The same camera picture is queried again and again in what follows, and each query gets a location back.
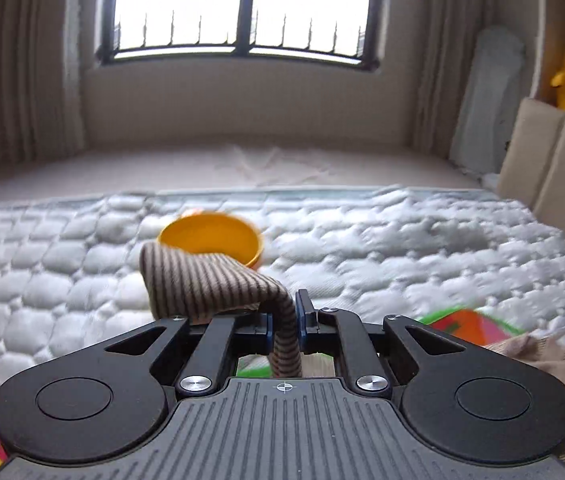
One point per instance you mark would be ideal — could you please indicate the grey pillow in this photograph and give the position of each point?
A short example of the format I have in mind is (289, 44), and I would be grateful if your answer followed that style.
(490, 100)

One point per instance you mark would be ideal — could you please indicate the white quilted mattress pad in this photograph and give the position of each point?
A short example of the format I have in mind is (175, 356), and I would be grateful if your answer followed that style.
(387, 240)

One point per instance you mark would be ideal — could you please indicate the colourful printed play mat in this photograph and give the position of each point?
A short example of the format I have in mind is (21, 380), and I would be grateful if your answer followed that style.
(467, 325)

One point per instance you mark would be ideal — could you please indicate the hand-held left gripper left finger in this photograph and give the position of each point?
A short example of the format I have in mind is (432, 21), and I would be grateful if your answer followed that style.
(265, 334)

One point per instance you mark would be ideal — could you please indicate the black framed window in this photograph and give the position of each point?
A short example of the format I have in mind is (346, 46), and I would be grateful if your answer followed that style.
(242, 5)

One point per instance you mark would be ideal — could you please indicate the beige striped garment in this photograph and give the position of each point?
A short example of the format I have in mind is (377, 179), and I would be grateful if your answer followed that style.
(202, 280)

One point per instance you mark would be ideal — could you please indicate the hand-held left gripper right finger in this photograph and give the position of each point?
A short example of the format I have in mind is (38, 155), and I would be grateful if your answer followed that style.
(302, 322)

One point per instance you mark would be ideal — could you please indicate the beige padded headboard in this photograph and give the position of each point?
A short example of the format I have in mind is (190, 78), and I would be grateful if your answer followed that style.
(557, 170)

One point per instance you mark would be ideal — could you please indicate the beige bay window ledge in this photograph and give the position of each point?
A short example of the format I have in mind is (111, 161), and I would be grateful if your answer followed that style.
(162, 170)

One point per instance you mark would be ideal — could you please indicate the yellow bowl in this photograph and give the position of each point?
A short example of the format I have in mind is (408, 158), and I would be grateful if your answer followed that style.
(207, 232)

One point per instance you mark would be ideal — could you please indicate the beige curtain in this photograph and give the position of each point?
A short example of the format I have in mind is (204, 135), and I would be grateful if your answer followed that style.
(427, 60)
(27, 60)

